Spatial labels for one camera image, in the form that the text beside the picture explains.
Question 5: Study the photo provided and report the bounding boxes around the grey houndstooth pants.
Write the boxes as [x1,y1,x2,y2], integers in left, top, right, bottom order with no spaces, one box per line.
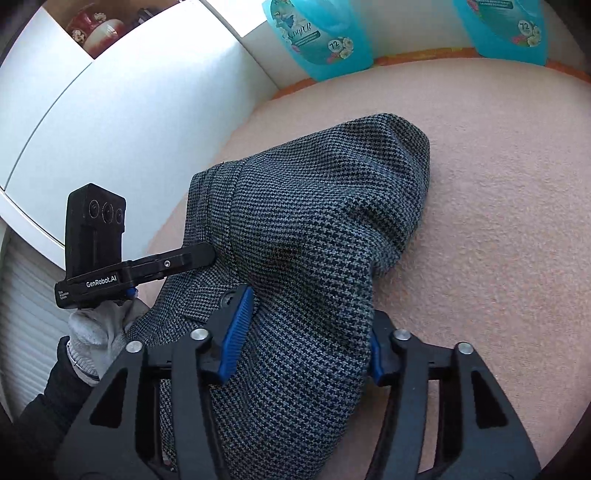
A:
[128,114,430,479]

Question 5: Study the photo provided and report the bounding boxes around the left forearm black sleeve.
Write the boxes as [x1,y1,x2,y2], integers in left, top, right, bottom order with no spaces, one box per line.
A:
[14,336,92,479]

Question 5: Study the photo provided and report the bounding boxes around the left hand white glove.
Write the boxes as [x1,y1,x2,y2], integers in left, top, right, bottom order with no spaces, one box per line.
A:
[66,298,149,387]

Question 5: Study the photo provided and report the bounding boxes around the white radiator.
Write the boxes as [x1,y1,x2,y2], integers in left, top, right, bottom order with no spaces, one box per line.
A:
[1,232,68,417]

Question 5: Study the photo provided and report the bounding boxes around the pink towel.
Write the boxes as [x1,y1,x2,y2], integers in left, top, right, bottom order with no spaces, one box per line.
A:
[138,56,591,471]

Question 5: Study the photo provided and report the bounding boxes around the red white ceramic jar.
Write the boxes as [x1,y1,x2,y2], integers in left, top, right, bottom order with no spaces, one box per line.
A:
[65,3,127,59]

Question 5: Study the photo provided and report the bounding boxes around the blue detergent bottle left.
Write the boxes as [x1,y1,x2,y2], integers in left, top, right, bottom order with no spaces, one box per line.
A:
[263,0,374,82]

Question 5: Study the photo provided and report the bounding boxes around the blue detergent bottle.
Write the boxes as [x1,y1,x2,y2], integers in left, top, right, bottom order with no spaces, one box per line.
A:
[453,0,548,66]
[263,0,374,82]

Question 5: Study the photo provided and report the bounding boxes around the blue detergent bottle right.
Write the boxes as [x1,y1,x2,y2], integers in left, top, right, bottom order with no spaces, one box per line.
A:
[453,0,548,66]

